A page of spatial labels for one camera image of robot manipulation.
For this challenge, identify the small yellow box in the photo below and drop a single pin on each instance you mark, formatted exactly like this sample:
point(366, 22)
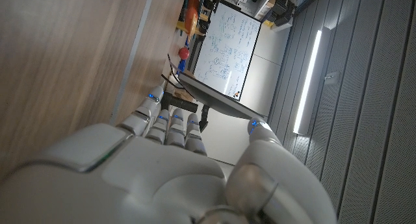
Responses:
point(268, 23)

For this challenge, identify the red ball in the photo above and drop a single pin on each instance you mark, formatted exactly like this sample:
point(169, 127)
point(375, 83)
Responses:
point(184, 53)

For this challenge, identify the grey wall box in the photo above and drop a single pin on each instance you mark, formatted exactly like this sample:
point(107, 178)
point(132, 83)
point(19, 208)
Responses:
point(331, 78)

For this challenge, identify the whiteboard with blue writing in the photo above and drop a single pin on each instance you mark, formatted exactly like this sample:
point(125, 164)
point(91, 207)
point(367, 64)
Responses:
point(227, 48)

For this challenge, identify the blue small object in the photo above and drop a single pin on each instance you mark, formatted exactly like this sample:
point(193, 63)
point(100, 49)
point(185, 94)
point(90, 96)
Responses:
point(181, 65)

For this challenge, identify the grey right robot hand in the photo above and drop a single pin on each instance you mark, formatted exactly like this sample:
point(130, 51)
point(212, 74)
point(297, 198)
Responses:
point(146, 181)

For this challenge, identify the orange plastic toy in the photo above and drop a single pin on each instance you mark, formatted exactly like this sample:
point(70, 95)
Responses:
point(191, 17)

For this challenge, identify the brown paper bag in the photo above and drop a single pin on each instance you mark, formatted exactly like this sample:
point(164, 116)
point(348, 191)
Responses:
point(183, 94)

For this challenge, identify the white wall light strip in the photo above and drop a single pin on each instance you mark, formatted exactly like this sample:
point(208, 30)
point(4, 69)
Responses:
point(307, 81)

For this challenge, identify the white shelf unit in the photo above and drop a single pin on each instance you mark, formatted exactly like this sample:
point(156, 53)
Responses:
point(256, 1)

